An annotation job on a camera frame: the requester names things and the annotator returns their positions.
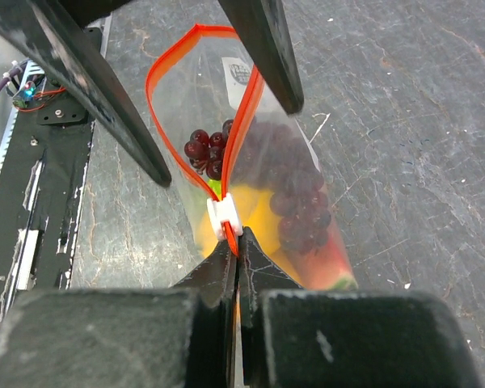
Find dark red grapes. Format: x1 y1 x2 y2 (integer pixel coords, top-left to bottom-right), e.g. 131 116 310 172
183 117 333 257

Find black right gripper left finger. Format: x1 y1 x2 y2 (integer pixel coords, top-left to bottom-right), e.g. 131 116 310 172
175 242 238 387

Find green bumpy fruit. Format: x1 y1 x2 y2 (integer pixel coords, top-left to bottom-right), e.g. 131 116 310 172
195 178 222 201

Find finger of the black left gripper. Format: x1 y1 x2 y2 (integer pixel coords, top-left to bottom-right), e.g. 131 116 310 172
0 1 171 188
219 0 304 115

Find watermelon slice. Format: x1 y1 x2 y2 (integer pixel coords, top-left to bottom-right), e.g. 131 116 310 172
297 231 358 290

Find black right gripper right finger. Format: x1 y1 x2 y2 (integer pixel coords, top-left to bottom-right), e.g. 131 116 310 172
238 226 302 387

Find light blue cable duct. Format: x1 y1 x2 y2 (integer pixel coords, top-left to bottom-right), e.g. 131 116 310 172
0 60 44 174

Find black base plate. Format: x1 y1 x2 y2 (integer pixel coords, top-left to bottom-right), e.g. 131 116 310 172
0 23 106 336

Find clear zip top bag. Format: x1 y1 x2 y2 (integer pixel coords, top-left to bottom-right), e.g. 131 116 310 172
145 24 357 290

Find yellow mango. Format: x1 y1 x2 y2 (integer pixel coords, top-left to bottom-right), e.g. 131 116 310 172
195 183 292 268

